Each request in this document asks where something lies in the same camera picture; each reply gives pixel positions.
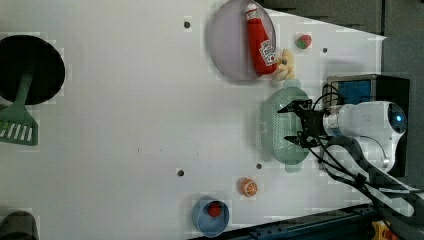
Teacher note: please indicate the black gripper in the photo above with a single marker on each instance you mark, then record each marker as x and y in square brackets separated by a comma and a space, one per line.
[311, 122]

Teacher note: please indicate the green plastic strainer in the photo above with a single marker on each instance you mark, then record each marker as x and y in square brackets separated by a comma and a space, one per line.
[275, 127]

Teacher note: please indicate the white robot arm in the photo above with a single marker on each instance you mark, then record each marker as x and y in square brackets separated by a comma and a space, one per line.
[359, 144]

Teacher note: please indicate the yellow plush banana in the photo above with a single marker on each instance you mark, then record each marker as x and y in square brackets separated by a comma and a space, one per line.
[285, 66]

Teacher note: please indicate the red toy ketchup bottle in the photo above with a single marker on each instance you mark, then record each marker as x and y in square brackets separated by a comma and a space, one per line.
[260, 45]

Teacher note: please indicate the toy orange half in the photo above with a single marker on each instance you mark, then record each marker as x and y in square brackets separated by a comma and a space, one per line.
[248, 187]

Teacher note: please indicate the toy strawberry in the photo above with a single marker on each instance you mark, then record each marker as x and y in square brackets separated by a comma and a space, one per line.
[304, 41]

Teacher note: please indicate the purple round plate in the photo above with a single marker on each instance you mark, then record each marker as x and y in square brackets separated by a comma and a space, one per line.
[228, 39]

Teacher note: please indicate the small red toy ball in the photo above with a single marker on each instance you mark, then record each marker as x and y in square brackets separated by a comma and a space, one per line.
[214, 209]

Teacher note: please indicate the blue plastic cup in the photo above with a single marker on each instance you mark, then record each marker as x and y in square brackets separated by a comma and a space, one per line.
[210, 227]

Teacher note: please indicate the green plastic spatula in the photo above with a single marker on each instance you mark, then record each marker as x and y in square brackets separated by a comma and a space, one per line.
[17, 124]

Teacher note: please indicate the black utensil holder cup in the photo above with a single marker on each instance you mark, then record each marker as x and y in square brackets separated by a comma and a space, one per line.
[25, 54]

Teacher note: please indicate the dark cylinder cup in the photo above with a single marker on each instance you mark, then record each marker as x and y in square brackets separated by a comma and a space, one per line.
[19, 225]

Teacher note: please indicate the blue metal table frame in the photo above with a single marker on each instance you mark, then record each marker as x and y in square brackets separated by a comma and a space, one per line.
[350, 223]

